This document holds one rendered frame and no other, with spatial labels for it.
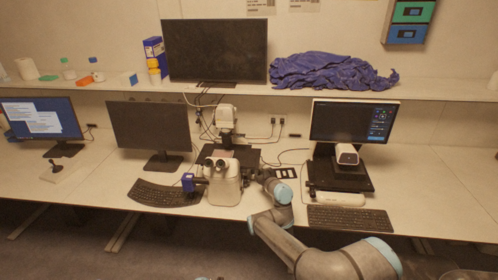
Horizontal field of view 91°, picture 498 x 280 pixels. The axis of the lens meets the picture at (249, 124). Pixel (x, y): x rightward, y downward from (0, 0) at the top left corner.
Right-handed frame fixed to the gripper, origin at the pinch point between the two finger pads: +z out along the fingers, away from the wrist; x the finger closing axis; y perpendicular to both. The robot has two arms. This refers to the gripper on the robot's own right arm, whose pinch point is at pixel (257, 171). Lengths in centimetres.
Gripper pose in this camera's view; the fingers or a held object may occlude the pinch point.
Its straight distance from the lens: 154.1
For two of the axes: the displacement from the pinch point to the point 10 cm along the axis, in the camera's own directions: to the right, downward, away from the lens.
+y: 1.7, 9.8, 1.1
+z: -3.1, -0.5, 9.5
